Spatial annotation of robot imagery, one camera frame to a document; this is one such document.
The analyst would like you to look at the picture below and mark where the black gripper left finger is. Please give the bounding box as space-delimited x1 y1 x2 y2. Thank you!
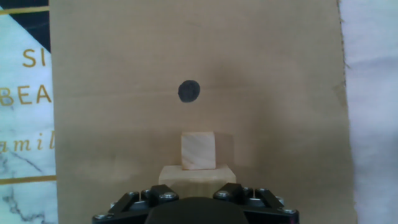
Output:
92 184 180 224

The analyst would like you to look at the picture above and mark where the large wooden block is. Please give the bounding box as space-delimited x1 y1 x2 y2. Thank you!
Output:
158 164 237 198

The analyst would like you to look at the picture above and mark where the marble pattern tablecloth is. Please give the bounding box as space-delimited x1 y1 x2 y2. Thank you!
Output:
0 0 398 224

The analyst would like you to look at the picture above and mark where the black round mark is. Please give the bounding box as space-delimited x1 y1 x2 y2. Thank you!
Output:
177 80 201 104

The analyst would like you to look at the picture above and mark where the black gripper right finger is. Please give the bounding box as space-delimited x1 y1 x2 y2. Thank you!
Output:
212 182 300 224

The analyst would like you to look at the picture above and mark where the small wooden block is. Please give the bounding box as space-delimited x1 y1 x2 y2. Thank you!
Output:
180 131 217 171

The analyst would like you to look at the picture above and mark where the brown cardboard sheet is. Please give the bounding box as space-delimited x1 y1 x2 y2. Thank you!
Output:
49 0 358 224

